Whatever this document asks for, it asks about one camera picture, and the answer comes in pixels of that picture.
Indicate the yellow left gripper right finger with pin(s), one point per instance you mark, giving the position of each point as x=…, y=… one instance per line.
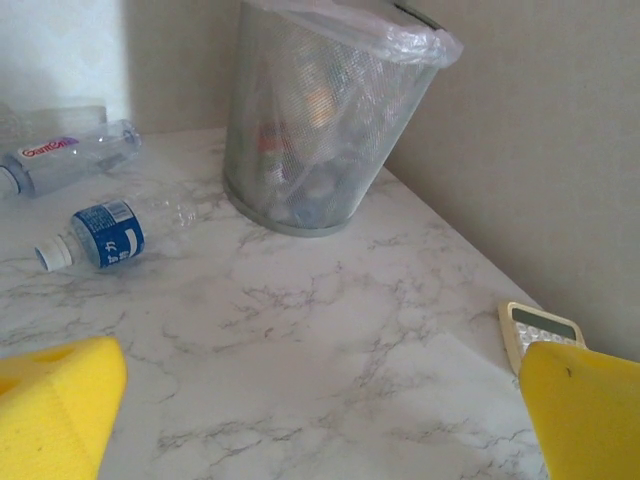
x=590, y=420

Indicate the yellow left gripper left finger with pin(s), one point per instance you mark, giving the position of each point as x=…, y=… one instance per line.
x=55, y=415

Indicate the clear bottle blue label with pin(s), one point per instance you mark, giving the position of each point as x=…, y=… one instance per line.
x=107, y=235

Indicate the silver mesh waste bin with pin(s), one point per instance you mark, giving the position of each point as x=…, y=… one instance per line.
x=260, y=130

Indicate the clear plastic bin liner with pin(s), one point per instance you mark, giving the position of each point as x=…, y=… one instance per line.
x=415, y=42

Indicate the cream yellow calculator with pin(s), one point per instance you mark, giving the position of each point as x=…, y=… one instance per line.
x=542, y=325

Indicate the clear bottle Ganten label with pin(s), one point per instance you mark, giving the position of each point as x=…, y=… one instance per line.
x=60, y=165

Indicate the clear ridged plastic bottle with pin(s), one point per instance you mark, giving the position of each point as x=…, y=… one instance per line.
x=65, y=117

